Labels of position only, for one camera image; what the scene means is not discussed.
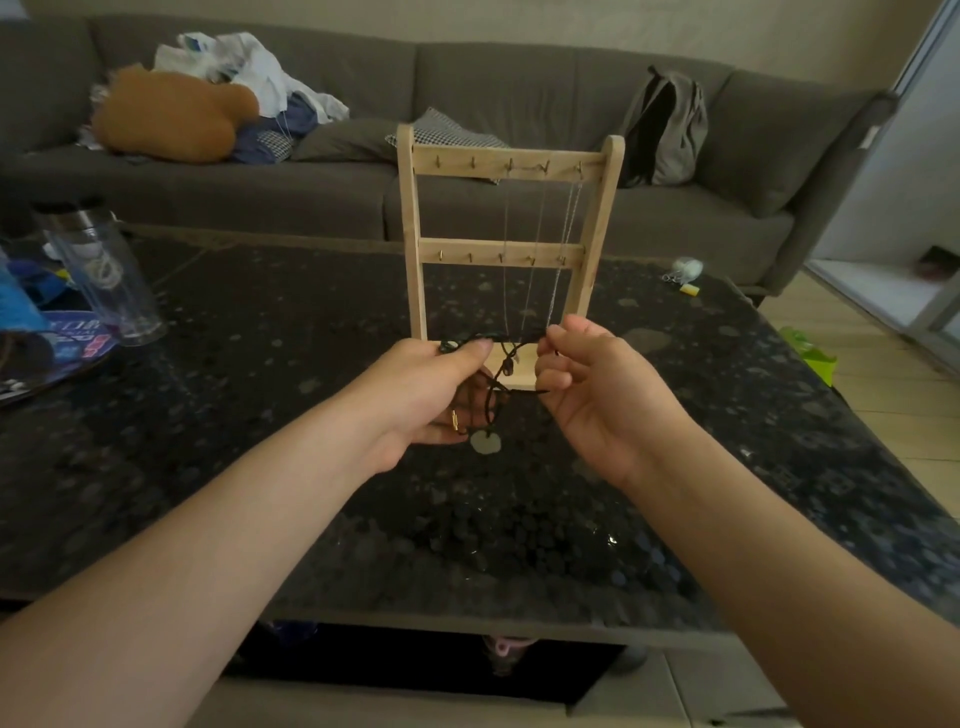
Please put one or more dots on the wooden jewelry stand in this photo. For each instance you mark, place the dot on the wooden jewelry stand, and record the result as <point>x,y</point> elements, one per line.
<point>480,161</point>

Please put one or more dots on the blue crumpled garment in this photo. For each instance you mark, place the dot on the blue crumpled garment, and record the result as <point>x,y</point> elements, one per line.
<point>295,120</point>

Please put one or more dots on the pink item under table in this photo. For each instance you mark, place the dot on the pink item under table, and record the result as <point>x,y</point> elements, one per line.
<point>508,649</point>

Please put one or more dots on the blue cloth item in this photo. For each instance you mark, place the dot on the blue cloth item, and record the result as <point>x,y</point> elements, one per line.
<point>292,630</point>

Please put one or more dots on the person's left hand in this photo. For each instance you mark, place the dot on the person's left hand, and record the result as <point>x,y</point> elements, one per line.
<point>412,397</point>

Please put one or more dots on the brown plush toy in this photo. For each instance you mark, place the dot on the brown plush toy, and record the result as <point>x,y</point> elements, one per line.
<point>172,114</point>

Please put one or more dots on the grey fabric sofa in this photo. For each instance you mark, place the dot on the grey fabric sofa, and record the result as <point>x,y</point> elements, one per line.
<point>525,86</point>

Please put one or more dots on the checkered pillow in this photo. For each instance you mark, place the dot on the checkered pillow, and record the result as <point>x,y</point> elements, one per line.
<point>450,133</point>

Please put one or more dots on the blue plastic bottle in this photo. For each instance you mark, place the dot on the blue plastic bottle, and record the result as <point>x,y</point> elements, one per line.
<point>16,300</point>

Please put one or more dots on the person's left forearm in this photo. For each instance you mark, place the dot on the person's left forearm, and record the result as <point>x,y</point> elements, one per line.
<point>165,592</point>

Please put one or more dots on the dark shoe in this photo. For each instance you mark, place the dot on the dark shoe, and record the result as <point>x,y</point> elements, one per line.
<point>937,262</point>

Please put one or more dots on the grey flat cushion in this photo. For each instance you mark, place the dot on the grey flat cushion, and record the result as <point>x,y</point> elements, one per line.
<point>343,140</point>

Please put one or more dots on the person's right forearm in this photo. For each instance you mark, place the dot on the person's right forearm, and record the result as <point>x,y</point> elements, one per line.
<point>810,592</point>

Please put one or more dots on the grey backpack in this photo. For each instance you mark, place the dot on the grey backpack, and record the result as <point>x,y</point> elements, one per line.
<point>677,136</point>

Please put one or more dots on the sliding glass door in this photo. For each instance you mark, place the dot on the sliding glass door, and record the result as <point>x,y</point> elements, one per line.
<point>930,150</point>

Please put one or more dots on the white crumpled garment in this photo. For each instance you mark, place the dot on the white crumpled garment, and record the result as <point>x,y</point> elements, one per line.
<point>262,70</point>

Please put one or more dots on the clear plastic tumbler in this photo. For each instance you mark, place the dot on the clear plastic tumbler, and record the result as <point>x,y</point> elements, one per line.
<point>105,274</point>

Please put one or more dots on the green bag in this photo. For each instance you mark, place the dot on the green bag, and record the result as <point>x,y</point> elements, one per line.
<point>808,356</point>

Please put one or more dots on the blue printed packet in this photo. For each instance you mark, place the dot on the blue printed packet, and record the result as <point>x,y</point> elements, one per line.
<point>75,341</point>

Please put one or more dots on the person's right hand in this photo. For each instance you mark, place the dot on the person's right hand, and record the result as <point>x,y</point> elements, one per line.
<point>607,412</point>

